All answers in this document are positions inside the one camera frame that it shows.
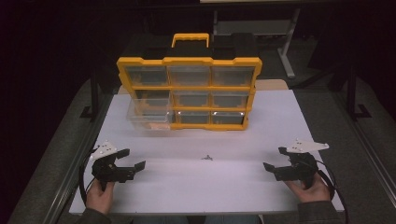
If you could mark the tan small parts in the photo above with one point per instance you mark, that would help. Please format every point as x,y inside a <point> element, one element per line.
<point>155,126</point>

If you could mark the person's right hand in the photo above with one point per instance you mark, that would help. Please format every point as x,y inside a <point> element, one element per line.
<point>308,194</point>

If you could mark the black metal stand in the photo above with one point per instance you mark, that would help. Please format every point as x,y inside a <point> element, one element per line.
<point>94,93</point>
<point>351,93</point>

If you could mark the bank of clear organizer drawers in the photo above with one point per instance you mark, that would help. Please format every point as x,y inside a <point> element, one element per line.
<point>190,76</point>

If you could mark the aluminium rail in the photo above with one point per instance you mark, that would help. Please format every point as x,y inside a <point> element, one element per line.
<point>88,140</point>
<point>372,152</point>

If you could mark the grey desk with white legs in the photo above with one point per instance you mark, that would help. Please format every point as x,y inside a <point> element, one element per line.
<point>252,27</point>

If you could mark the person's left hand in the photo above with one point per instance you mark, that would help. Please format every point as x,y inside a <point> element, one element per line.
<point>99,199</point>

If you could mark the yellow and black organizer case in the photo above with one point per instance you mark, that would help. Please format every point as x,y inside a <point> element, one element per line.
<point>190,60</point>

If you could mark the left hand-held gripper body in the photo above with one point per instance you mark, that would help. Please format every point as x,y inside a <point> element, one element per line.
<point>107,171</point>

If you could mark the small dark screw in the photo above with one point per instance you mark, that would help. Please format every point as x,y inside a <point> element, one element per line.
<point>206,158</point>

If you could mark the clear plastic pull-out drawer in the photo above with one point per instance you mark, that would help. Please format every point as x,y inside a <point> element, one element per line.
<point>146,119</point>

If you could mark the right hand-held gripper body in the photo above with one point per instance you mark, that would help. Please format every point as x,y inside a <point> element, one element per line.
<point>303,168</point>

